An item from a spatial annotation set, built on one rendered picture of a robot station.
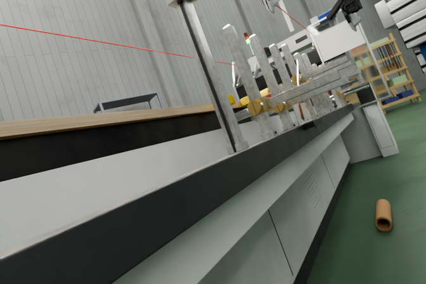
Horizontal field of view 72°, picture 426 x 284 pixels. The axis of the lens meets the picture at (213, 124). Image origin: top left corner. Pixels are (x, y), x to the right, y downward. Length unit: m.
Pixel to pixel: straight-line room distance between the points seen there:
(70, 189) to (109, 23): 6.27
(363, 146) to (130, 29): 5.16
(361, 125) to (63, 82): 4.90
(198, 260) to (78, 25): 6.25
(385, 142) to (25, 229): 3.57
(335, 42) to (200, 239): 3.41
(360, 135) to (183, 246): 3.51
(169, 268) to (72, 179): 0.28
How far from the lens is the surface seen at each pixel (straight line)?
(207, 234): 0.60
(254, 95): 1.03
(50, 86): 5.94
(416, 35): 1.13
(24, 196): 0.62
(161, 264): 0.51
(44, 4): 6.74
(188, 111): 0.99
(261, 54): 1.29
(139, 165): 0.78
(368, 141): 3.93
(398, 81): 10.55
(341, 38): 3.81
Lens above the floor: 0.72
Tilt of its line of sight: 5 degrees up
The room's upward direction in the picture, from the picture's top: 20 degrees counter-clockwise
